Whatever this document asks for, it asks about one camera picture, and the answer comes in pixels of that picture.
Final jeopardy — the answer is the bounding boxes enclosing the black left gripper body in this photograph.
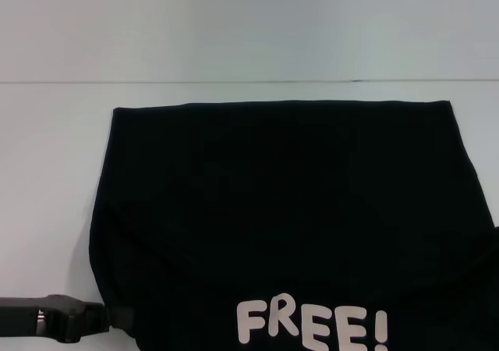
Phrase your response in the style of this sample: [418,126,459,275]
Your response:
[0,293,107,345]

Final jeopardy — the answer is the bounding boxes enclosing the black shirt with white print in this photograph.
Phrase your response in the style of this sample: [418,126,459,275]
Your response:
[88,100,499,351]

